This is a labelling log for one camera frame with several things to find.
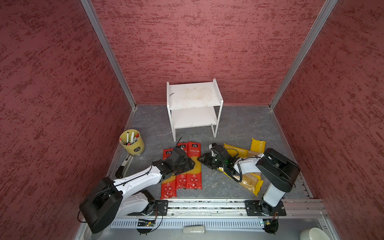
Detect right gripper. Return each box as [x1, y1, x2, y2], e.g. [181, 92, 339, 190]
[196, 153, 226, 170]

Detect red spaghetti bag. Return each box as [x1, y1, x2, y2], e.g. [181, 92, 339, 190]
[161, 149, 177, 199]
[186, 142, 203, 190]
[176, 143, 188, 190]

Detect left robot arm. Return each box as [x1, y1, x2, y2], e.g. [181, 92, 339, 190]
[79, 146, 195, 234]

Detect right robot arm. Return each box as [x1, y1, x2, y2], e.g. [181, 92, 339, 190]
[198, 143, 301, 216]

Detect yellow pasta bag rear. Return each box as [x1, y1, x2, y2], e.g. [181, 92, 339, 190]
[223, 144, 260, 158]

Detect yellow pasta bag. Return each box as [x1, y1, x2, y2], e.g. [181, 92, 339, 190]
[205, 149, 264, 196]
[223, 144, 260, 158]

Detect yellow pasta bag front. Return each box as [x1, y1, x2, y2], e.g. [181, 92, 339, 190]
[205, 149, 264, 196]

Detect yellow pasta bag underneath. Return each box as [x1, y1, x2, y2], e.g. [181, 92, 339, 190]
[248, 139, 266, 157]

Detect white two-tier shelf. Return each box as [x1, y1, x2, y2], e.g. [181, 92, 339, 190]
[167, 79, 224, 142]

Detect yellow pen holder cup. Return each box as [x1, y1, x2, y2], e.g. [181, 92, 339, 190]
[119, 129, 145, 156]

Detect grey stapler tool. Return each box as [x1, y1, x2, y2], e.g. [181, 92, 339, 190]
[115, 155, 133, 179]

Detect white bowl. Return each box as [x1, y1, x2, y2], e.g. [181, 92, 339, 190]
[300, 228, 330, 240]

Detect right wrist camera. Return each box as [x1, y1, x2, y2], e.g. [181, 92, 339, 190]
[209, 143, 217, 150]

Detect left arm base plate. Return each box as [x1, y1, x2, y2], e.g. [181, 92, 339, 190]
[129, 200, 169, 217]

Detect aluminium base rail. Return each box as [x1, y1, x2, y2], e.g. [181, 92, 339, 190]
[104, 199, 329, 232]

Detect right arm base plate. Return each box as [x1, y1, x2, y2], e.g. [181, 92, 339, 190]
[244, 200, 287, 217]

